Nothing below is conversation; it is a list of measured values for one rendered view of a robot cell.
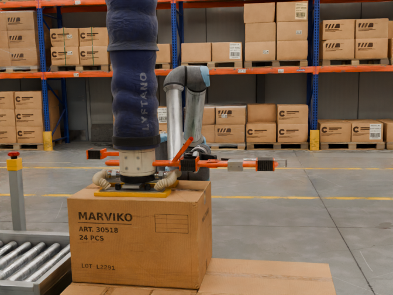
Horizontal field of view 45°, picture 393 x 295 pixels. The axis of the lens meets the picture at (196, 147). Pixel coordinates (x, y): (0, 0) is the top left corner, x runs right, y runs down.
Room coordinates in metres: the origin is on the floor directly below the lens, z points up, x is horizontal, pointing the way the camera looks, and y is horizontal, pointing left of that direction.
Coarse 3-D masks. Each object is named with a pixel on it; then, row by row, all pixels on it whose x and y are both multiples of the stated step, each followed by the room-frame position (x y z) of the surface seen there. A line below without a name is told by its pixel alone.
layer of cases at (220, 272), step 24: (216, 264) 2.26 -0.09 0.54; (240, 264) 2.25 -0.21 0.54; (264, 264) 2.25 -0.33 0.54; (288, 264) 2.24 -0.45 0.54; (312, 264) 2.23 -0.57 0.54; (72, 288) 2.02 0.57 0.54; (96, 288) 2.01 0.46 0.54; (120, 288) 2.01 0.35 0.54; (144, 288) 2.00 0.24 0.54; (168, 288) 2.00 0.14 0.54; (216, 288) 1.99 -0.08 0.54; (240, 288) 1.98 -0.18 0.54; (264, 288) 1.98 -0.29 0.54; (288, 288) 1.97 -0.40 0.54; (312, 288) 1.97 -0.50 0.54
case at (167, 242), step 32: (192, 192) 2.13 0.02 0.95; (96, 224) 2.05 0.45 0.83; (128, 224) 2.02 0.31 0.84; (160, 224) 1.99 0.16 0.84; (192, 224) 1.97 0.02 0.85; (96, 256) 2.05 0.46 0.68; (128, 256) 2.02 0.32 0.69; (160, 256) 1.99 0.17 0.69; (192, 256) 1.97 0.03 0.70; (192, 288) 1.97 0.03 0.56
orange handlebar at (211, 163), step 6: (108, 162) 2.20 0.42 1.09; (114, 162) 2.19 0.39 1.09; (156, 162) 2.16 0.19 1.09; (162, 162) 2.16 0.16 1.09; (168, 162) 2.15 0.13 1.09; (174, 162) 2.15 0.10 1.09; (198, 162) 2.14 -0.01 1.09; (204, 162) 2.13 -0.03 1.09; (210, 162) 2.12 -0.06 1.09; (216, 162) 2.12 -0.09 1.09; (222, 162) 2.12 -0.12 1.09; (246, 162) 2.14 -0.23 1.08; (252, 162) 2.13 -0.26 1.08; (276, 162) 2.09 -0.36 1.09
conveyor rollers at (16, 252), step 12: (0, 252) 2.48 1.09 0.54; (12, 252) 2.46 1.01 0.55; (24, 252) 2.54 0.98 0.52; (36, 252) 2.50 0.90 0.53; (48, 252) 2.46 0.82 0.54; (60, 252) 2.44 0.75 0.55; (0, 264) 2.32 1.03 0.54; (12, 264) 2.30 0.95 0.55; (24, 264) 2.37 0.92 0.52; (36, 264) 2.32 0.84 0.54; (48, 264) 2.29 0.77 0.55; (0, 276) 2.17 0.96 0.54; (12, 276) 2.14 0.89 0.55; (24, 276) 2.20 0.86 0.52; (36, 276) 2.15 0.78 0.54
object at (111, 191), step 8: (120, 184) 2.12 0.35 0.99; (144, 184) 2.10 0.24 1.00; (96, 192) 2.09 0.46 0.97; (104, 192) 2.09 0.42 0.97; (112, 192) 2.08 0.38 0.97; (120, 192) 2.08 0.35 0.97; (128, 192) 2.08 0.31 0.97; (136, 192) 2.07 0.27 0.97; (144, 192) 2.07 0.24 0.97; (152, 192) 2.06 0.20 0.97; (160, 192) 2.05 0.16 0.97; (168, 192) 2.08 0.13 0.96
